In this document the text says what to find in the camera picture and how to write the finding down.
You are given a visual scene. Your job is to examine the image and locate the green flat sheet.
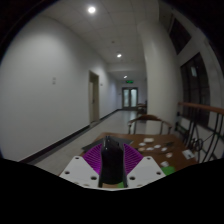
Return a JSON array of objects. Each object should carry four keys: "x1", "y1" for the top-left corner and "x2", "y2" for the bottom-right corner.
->
[{"x1": 161, "y1": 165, "x2": 177, "y2": 177}]

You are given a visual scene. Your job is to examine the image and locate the glass double door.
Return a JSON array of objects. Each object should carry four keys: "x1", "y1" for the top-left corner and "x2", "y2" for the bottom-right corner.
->
[{"x1": 121, "y1": 86, "x2": 139, "y2": 110}]

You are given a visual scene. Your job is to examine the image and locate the round ceiling lights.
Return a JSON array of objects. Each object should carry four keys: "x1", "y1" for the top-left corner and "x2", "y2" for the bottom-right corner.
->
[{"x1": 86, "y1": 5, "x2": 130, "y2": 80}]

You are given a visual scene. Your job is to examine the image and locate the white card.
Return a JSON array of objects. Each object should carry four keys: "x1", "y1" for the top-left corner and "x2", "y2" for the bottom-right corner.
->
[{"x1": 181, "y1": 148, "x2": 196, "y2": 160}]

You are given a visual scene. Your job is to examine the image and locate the wooden armchair with metal frame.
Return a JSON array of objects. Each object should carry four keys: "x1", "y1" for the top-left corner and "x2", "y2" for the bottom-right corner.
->
[{"x1": 126, "y1": 113, "x2": 174, "y2": 136}]

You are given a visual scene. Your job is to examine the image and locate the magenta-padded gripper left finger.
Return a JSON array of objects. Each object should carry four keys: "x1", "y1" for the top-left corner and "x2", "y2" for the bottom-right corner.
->
[{"x1": 59, "y1": 142, "x2": 104, "y2": 188}]

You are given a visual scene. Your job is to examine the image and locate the black railing with wooden handrail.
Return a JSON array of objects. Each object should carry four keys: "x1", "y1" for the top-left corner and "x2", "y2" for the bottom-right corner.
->
[{"x1": 175, "y1": 101, "x2": 224, "y2": 164}]

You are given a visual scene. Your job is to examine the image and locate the wooden side door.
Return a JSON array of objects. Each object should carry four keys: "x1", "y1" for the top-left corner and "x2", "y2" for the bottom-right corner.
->
[{"x1": 88, "y1": 70, "x2": 101, "y2": 125}]

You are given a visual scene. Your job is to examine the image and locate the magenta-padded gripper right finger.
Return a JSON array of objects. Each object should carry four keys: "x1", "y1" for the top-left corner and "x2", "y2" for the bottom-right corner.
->
[{"x1": 122, "y1": 143, "x2": 167, "y2": 189}]

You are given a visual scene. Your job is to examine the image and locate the black computer mouse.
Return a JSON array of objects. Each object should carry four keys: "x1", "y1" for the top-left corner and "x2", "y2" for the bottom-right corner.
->
[{"x1": 98, "y1": 135, "x2": 129, "y2": 188}]

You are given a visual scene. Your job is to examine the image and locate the dark framed window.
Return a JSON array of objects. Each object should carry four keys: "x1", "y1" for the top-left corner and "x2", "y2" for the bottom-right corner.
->
[{"x1": 179, "y1": 52, "x2": 212, "y2": 128}]

